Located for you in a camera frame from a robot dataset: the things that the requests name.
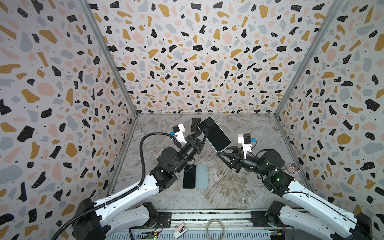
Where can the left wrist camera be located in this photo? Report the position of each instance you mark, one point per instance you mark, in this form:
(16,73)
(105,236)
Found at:
(178,133)

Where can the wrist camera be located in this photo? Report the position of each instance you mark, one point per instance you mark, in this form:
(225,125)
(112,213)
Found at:
(247,143)
(178,133)

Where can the light blue case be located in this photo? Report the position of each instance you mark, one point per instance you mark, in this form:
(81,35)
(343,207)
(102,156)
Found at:
(202,176)

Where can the colourful printed card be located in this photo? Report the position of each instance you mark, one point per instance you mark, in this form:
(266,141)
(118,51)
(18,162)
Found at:
(291,169)

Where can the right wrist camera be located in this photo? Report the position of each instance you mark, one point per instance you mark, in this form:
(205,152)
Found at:
(247,143)

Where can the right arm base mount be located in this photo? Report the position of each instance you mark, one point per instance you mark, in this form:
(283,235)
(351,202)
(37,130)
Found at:
(264,218)

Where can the black phone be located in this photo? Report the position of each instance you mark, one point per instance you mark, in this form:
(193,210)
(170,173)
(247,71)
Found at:
(216,136)
(194,124)

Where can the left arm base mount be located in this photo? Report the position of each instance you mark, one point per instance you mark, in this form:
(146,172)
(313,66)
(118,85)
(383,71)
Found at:
(160,221)

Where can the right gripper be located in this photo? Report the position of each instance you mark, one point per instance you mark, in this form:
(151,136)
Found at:
(234,158)

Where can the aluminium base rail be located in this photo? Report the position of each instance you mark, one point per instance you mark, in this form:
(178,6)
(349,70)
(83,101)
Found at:
(212,225)

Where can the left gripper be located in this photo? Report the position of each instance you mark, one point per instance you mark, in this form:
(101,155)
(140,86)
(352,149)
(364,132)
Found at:
(192,143)

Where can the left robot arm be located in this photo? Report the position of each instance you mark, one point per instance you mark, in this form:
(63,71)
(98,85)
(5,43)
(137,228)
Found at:
(128,208)

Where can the white pink small device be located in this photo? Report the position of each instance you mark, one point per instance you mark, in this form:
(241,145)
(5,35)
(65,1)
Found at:
(180,230)

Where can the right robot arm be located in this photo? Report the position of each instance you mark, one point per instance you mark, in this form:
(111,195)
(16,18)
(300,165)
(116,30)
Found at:
(322,219)

